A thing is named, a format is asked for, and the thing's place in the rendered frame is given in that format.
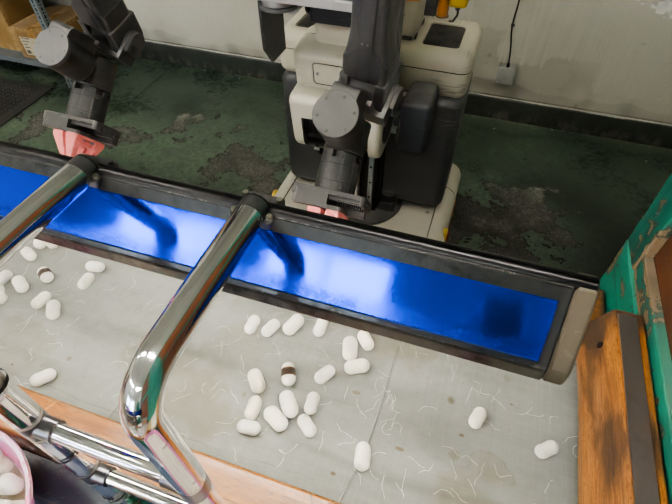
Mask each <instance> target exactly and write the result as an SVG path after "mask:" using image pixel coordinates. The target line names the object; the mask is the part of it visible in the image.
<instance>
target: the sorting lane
mask: <svg viewBox="0 0 672 504"><path fill-rule="evenodd" d="M33 241H34V239H32V240H31V241H30V242H29V243H28V244H27V245H26V246H25V247H30V248H31V249H32V250H33V251H34V252H35V253H36V254H37V257H36V259H35V260H33V261H28V260H26V259H25V258H24V257H23V256H22V255H21V253H20V252H19V253H18V254H16V255H15V256H14V257H13V258H12V259H11V260H10V261H9V262H8V263H7V264H6V265H5V266H4V267H3V268H2V269H0V272H2V271H3V270H10V271H11V272H12V273H13V277H15V276H17V275H21V276H23V277H25V279H26V281H27V283H28V284H29V289H28V290H27V291H26V292H24V293H19V292H17V291H16V290H15V288H14V286H13V284H12V278H13V277H12V278H11V279H10V280H9V281H8V282H6V283H5V284H4V285H3V286H4V288H5V291H4V293H5V294H6V295H7V296H8V300H7V302H6V303H4V304H2V305H0V368H2V369H3V370H1V371H2V372H3V373H4V374H5V375H6V373H5V371H6V372H7V374H8V375H9V378H10V379H11V380H12V381H13V382H14V383H15V384H16V385H19V386H22V387H24V388H27V389H30V390H33V391H35V392H38V393H41V394H44V395H46V396H49V397H52V398H55V399H57V400H60V401H63V402H66V403H68V404H71V405H74V406H76V407H79V408H82V409H85V410H87V411H90V412H93V413H96V414H98V415H101V416H104V417H107V418H109V419H112V420H115V421H118V422H120V423H121V421H120V416H119V396H120V389H121V385H122V381H123V378H124V375H125V372H126V369H127V367H128V364H129V362H130V360H131V358H132V356H133V354H134V352H135V350H136V349H137V347H138V345H139V344H140V342H141V341H142V339H143V338H144V336H145V335H146V334H147V332H148V331H149V329H150V328H151V326H152V325H153V324H154V322H155V321H156V319H157V318H158V317H159V315H160V314H161V312H162V311H163V309H164V308H165V307H166V305H167V304H168V302H169V301H170V300H171V298H172V297H173V295H174V294H175V292H176V291H177V290H178V288H179V287H180V285H181V284H182V283H183V280H179V279H176V278H172V277H169V276H165V275H162V274H158V273H154V272H151V271H147V270H144V269H140V268H137V267H133V266H129V265H126V264H122V263H119V262H115V261H112V260H108V259H104V258H101V257H97V256H94V255H90V254H87V253H83V252H79V251H76V250H72V249H69V248H65V247H62V246H58V247H57V248H55V249H50V248H48V247H47V246H46V247H45V248H43V249H37V248H35V247H34V245H33ZM89 261H99V262H102V263H104V265H105V269H104V270H103V271H102V272H90V271H88V270H86V268H85V265H86V263H87V262H89ZM40 267H48V268H49V269H50V270H51V272H52V273H53V276H54V279H53V280H52V281H51V282H49V283H45V282H43V281H41V279H40V278H39V276H38V274H37V271H38V269H39V268H40ZM85 273H92V274H93V275H94V276H95V279H94V281H93V282H92V283H91V285H90V286H89V287H88V288H87V289H84V290H83V289H80V288H79V287H78V286H77V283H78V281H79V280H80V279H81V277H82V276H83V275H84V274H85ZM44 291H47V292H49V293H50V294H51V300H53V299H55V300H58V301H59V302H60V304H61V308H60V316H59V317H58V318H57V319H55V320H50V319H48V318H47V317H46V304H47V303H46V304H45V305H44V306H43V307H41V308H39V309H35V308H33V307H32V306H31V301H32V300H33V299H34V298H35V297H36V296H38V295H39V294H40V293H41V292H44ZM294 314H300V315H302V316H303V318H304V324H303V326H302V327H301V328H300V329H299V330H298V331H297V332H296V333H295V334H294V335H291V336H288V335H286V334H285V333H284V332H283V325H284V324H285V323H286V322H287V321H288V320H289V319H290V318H291V317H292V316H293V315H294ZM252 315H257V316H259V318H260V324H259V325H258V327H257V329H256V331H255V332H254V333H253V334H247V333H246V332H245V331H244V326H245V324H246V323H247V321H248V319H249V317H250V316H252ZM272 319H277V320H278V321H279V322H280V327H279V329H278V330H277V331H276V332H275V333H274V334H273V335H271V336H270V337H265V336H263V335H262V333H261V330H262V328H263V326H265V325H266V324H267V323H268V322H269V321H270V320H272ZM317 319H318V318H315V317H312V316H308V315H304V314H301V313H297V312H294V311H290V310H287V309H283V308H279V307H276V306H272V305H269V304H265V303H262V302H258V301H254V300H251V299H247V298H244V297H240V296H237V295H233V294H229V293H226V292H222V291H221V292H220V294H219V296H218V297H217V299H216V300H215V302H214V304H213V305H212V307H211V308H210V310H209V312H208V313H207V315H206V316H205V318H204V320H203V321H202V323H201V324H200V326H199V328H198V329H197V331H196V332H195V334H194V336H193V337H192V339H191V340H190V342H189V344H188V345H187V347H186V348H185V350H184V352H183V353H182V355H181V356H180V358H179V360H178V361H177V363H176V365H175V367H174V369H173V371H172V373H171V375H170V378H169V380H168V383H167V386H166V390H165V395H164V409H165V411H166V412H167V414H168V415H169V417H170V419H171V420H172V422H173V423H174V425H175V426H176V428H177V429H178V431H179V432H180V434H181V435H182V437H183V438H184V440H185V441H186V443H187V444H188V446H189V448H191V449H194V450H197V451H200V452H202V453H205V454H208V455H211V456H213V457H216V458H219V459H222V460H224V461H227V462H230V463H232V464H235V465H238V466H241V467H243V468H246V469H249V470H252V471H254V472H257V473H260V474H263V475H265V476H268V477H271V478H274V479H276V480H279V481H282V482H284V483H287V484H290V485H293V486H295V487H298V488H301V489H304V490H306V491H309V492H312V493H315V494H317V495H320V496H323V497H326V498H328V499H331V500H334V501H336V502H339V503H342V504H578V427H579V422H578V383H577V360H575V363H574V366H573V368H572V371H571V373H570V375H569V377H568V378H567V380H566V381H565V382H564V383H563V384H561V385H557V384H554V383H550V382H547V381H543V379H542V378H541V379H540V380H537V379H533V378H530V377H526V376H522V375H519V374H515V373H512V372H508V371H505V370H501V369H497V368H494V367H490V366H487V365H483V364H480V363H476V362H472V361H469V360H465V359H462V358H458V357H455V356H451V355H447V354H444V353H440V352H437V351H433V350H430V349H426V348H422V347H419V346H415V345H412V344H408V343H405V342H401V341H397V340H394V339H390V338H387V337H383V336H379V335H376V334H372V333H369V334H370V336H371V338H372V339H373V341H374V347H373V349H372V350H370V351H366V350H364V349H363V348H362V346H361V344H360V342H359V340H358V338H357V335H358V332H359V331H361V330H358V329H354V328H351V327H347V326H344V325H340V324H337V323H333V322H329V321H328V326H327V328H326V331H325V333H324V335H323V336H321V337H317V336H315V335H314V333H313V328H314V326H315V324H316V322H317ZM347 336H353V337H355V338H356V339H357V342H358V350H357V357H356V359H360V358H364V359H366V360H368V362H369V364H370V367H369V370H368V371H367V372H365V373H358V374H353V375H350V374H348V373H346V372H345V370H344V365H345V363H346V362H347V360H345V359H344V357H343V355H342V350H343V340H344V339H345V338H346V337H347ZM285 362H292V363H293V364H294V365H295V369H296V380H295V383H294V384H293V385H291V386H285V385H284V384H283V383H282V380H281V368H282V365H283V364H284V363H285ZM326 365H332V366H333V367H334V368H335V374H334V376H333V377H332V378H331V379H329V380H328V381H327V382H325V383H324V384H318V383H316V381H315V379H314V376H315V374H316V372H318V371H319V370H320V369H322V368H323V367H324V366H326ZM48 368H52V369H54V370H55V371H56V373H57V375H56V377H55V379H54V380H53V381H50V382H47V383H45V384H43V385H41V386H38V387H35V386H32V385H31V384H30V378H31V376H32V375H33V374H35V373H38V372H41V371H43V370H45V369H48ZM254 368H257V369H259V370H260V371H261V372H262V375H263V378H264V380H265V383H266V387H265V390H264V391H263V392H262V393H259V394H257V393H254V392H253V391H252V390H251V387H250V384H249V381H248V378H247V375H248V372H249V371H250V370H251V369H254ZM4 370H5V371H4ZM284 390H290V391H291V392H293V394H294V396H295V399H296V402H297V404H298V413H297V415H296V416H295V417H293V418H288V417H286V416H285V415H284V414H283V412H282V409H281V406H280V403H279V395H280V393H281V392H282V391H284ZM310 392H317V393H318V394H319V396H320V401H319V404H318V407H317V411H316V413H315V414H313V415H309V416H310V418H311V420H312V422H313V423H314V424H315V426H316V428H317V432H316V434H315V436H313V437H311V438H308V437H306V436H305V435H304V433H303V431H302V430H301V428H300V427H299V425H298V423H297V420H298V417H299V416H300V415H302V414H306V413H305V411H304V405H305V403H306V400H307V396H308V394H309V393H310ZM255 395H257V396H259V397H260V398H261V399H262V406H261V409H260V412H259V415H258V417H257V418H256V419H255V420H253V421H257V422H258V423H259V424H260V426H261V430H260V432H259V433H258V434H257V435H255V436H251V435H247V434H242V433H240V432H238V430H237V423H238V422H239V421H240V420H242V419H246V418H245V416H244V411H245V409H246V406H247V403H248V401H249V399H250V398H251V397H252V396H255ZM271 405H273V406H276V407H277V408H278V409H279V410H280V411H281V413H282V414H283V415H284V416H285V417H286V418H287V420H288V425H287V428H286V429H285V430H284V431H281V432H277V431H275V430H274V429H273V428H272V427H271V425H270V424H269V423H268V422H267V421H266V420H265V419H264V415H263V414H264V410H265V409H266V408H267V407H268V406H271ZM477 407H482V408H484V409H485V410H486V412H487V417H486V419H485V421H484V422H483V424H482V426H481V427H480V428H478V429H473V428H472V427H470V425H469V423H468V420H469V417H470V415H471V414H472V412H473V411H474V409H475V408H477ZM547 440H553V441H555V442H556V443H557V444H558V446H559V451H558V453H557V454H555V455H552V456H550V457H548V458H546V459H540V458H539V457H537V455H536V454H535V447H536V446H537V445H538V444H541V443H543V442H545V441H547ZM361 441H365V442H367V443H368V444H369V445H370V447H371V458H370V466H369V468H368V469H367V470H366V471H364V472H360V471H358V470H357V469H356V468H355V466H354V456H355V448H356V445H357V444H358V443H359V442H361Z"/></svg>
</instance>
